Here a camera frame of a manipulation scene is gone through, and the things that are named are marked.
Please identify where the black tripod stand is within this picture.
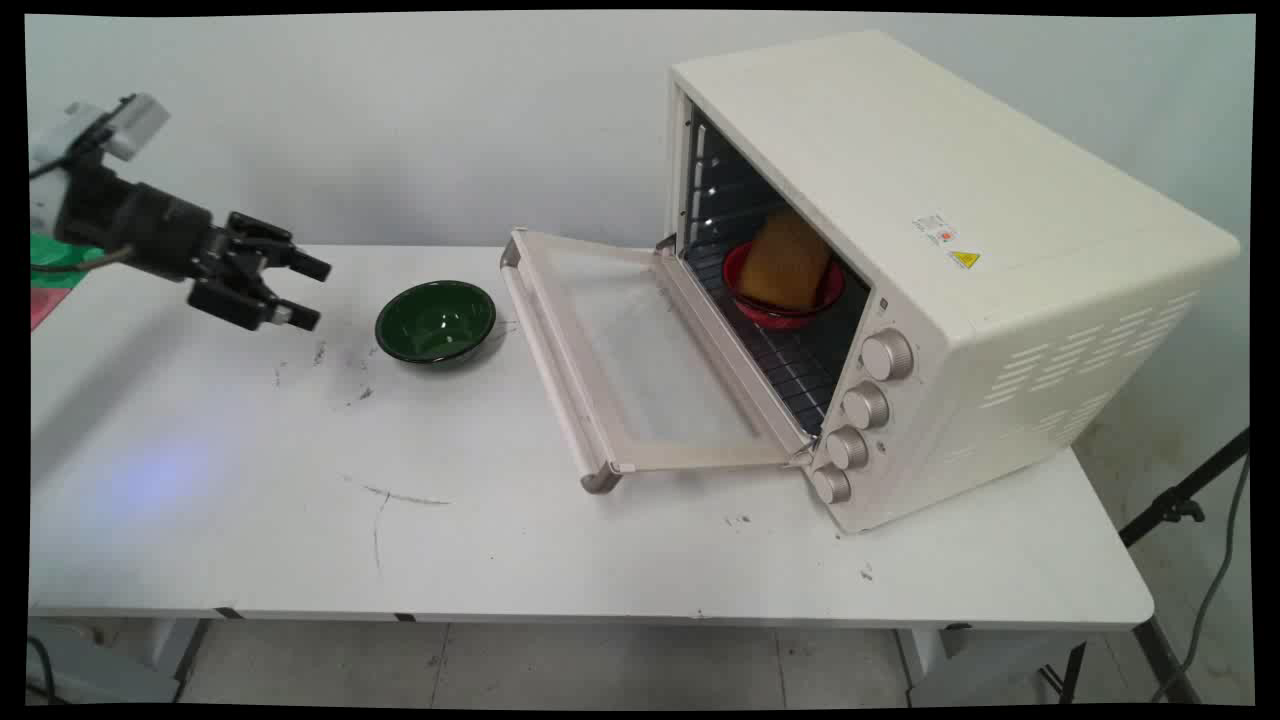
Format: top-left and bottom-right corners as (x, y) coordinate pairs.
(1040, 428), (1251, 705)

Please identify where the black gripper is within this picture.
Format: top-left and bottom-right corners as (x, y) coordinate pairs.
(54, 164), (332, 333)

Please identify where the green and red mat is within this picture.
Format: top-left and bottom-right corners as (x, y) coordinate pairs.
(30, 232), (105, 331)

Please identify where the wire oven rack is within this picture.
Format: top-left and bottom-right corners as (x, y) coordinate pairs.
(684, 248), (851, 437)

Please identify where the cream toaster oven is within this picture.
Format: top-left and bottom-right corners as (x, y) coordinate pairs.
(661, 29), (1242, 535)

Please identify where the red bowl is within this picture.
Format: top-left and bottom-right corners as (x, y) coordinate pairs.
(722, 240), (846, 331)

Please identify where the grey cable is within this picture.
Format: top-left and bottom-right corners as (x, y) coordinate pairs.
(1150, 455), (1251, 703)

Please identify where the green bowl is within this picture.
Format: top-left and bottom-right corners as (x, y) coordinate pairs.
(375, 280), (497, 365)

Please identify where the glass oven door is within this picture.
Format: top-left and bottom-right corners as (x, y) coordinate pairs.
(500, 228), (816, 495)

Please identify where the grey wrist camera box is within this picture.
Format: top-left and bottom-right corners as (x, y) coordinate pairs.
(68, 93), (171, 162)

